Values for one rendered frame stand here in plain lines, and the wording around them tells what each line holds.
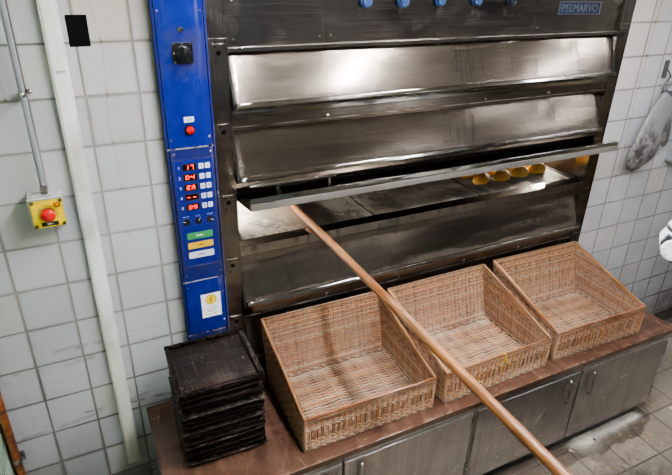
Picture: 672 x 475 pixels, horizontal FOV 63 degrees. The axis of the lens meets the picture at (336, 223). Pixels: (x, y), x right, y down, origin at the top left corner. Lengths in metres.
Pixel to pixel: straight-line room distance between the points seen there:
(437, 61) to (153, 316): 1.45
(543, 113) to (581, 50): 0.31
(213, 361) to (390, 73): 1.22
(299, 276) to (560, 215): 1.45
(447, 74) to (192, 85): 1.00
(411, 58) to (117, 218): 1.21
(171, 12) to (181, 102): 0.27
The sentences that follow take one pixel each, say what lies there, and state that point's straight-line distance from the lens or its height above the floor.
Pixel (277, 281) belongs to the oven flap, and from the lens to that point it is 2.22.
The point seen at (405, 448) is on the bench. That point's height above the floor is 0.47.
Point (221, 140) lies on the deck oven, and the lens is 1.92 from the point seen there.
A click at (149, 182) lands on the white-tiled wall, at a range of 1.92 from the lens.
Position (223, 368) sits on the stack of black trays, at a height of 0.90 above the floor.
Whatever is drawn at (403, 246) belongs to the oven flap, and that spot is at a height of 1.02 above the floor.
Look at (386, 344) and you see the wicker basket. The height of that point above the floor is 0.63.
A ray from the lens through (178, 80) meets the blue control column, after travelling 1.82.
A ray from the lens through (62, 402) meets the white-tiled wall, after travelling 2.33.
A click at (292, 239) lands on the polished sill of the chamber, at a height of 1.17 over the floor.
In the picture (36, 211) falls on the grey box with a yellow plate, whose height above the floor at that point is 1.47.
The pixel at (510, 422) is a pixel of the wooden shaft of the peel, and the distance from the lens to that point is 1.43.
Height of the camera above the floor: 2.17
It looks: 26 degrees down
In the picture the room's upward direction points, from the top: 1 degrees clockwise
